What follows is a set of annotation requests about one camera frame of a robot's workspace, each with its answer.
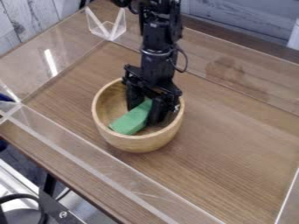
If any blue object at left edge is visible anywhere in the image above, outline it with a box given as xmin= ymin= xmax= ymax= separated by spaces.
xmin=0 ymin=92 xmax=16 ymax=152

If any clear acrylic barrier wall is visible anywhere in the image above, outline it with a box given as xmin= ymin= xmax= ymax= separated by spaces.
xmin=0 ymin=11 xmax=299 ymax=224

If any black metal bracket with screw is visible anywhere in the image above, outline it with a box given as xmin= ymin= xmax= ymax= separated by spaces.
xmin=39 ymin=191 xmax=87 ymax=224

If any green rectangular block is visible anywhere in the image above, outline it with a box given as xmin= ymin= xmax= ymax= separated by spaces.
xmin=109 ymin=99 xmax=153 ymax=136

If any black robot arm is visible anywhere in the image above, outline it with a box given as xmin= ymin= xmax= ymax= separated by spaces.
xmin=111 ymin=0 xmax=186 ymax=125

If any brown wooden bowl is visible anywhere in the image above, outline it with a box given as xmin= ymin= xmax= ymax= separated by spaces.
xmin=91 ymin=79 xmax=186 ymax=153

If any clear acrylic corner bracket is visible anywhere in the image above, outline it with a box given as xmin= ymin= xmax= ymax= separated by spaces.
xmin=85 ymin=7 xmax=127 ymax=41

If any black table leg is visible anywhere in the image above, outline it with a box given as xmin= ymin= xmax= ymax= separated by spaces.
xmin=43 ymin=174 xmax=58 ymax=197

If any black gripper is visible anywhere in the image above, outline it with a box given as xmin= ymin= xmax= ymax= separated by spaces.
xmin=123 ymin=48 xmax=183 ymax=125

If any black cable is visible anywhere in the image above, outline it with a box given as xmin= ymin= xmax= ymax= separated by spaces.
xmin=0 ymin=193 xmax=48 ymax=224

